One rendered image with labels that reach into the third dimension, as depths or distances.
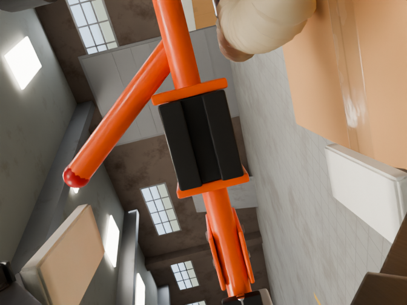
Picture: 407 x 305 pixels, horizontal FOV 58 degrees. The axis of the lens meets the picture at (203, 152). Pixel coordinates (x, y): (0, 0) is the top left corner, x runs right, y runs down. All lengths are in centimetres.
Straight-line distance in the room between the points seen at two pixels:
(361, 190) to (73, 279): 13
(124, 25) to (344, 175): 891
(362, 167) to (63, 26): 916
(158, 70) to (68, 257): 19
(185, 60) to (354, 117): 16
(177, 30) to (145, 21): 872
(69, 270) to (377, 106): 24
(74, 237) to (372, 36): 24
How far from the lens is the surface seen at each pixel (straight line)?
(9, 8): 36
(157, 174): 1075
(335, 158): 19
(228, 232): 32
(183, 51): 29
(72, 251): 18
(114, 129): 32
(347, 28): 33
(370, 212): 17
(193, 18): 224
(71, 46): 935
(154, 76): 31
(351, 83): 34
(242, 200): 1086
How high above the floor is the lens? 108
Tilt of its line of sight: 1 degrees up
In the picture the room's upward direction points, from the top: 104 degrees counter-clockwise
